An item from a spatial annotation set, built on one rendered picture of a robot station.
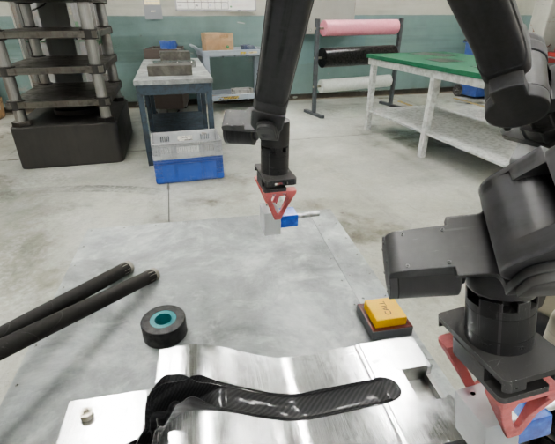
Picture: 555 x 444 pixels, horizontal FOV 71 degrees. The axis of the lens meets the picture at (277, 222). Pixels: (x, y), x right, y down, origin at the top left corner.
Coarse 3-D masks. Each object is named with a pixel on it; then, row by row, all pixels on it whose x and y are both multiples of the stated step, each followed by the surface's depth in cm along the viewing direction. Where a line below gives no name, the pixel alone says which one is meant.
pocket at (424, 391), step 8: (408, 368) 55; (416, 368) 55; (424, 368) 55; (408, 376) 56; (416, 376) 56; (424, 376) 56; (432, 376) 55; (416, 384) 56; (424, 384) 56; (432, 384) 54; (416, 392) 54; (424, 392) 54; (432, 392) 54; (440, 392) 53; (424, 400) 53
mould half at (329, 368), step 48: (240, 384) 50; (288, 384) 53; (336, 384) 53; (96, 432) 50; (192, 432) 42; (240, 432) 44; (288, 432) 46; (336, 432) 47; (384, 432) 47; (432, 432) 46
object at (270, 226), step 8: (264, 208) 84; (280, 208) 87; (288, 208) 87; (264, 216) 82; (272, 216) 82; (288, 216) 84; (296, 216) 84; (304, 216) 86; (312, 216) 87; (264, 224) 83; (272, 224) 83; (280, 224) 83; (288, 224) 84; (296, 224) 85; (264, 232) 83; (272, 232) 84; (280, 232) 84
